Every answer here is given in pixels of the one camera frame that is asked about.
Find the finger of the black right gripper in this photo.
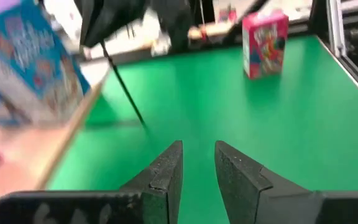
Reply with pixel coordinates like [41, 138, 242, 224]
[73, 0, 150, 49]

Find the blue Rice Krispies cereal box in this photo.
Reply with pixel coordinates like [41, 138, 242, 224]
[0, 0, 91, 127]

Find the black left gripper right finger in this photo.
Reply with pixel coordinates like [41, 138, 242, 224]
[214, 140, 358, 224]

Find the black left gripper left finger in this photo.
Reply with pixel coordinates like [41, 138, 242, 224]
[0, 139, 184, 224]

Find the green table mat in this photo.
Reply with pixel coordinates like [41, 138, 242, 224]
[47, 34, 358, 224]

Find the black metal table frame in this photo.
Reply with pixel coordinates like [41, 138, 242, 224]
[308, 0, 358, 110]

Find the wooden shelf with black legs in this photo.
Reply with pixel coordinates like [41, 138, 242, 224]
[0, 42, 150, 224]

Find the red Froot Loops cereal box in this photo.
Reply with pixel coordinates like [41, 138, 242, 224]
[242, 9, 290, 80]

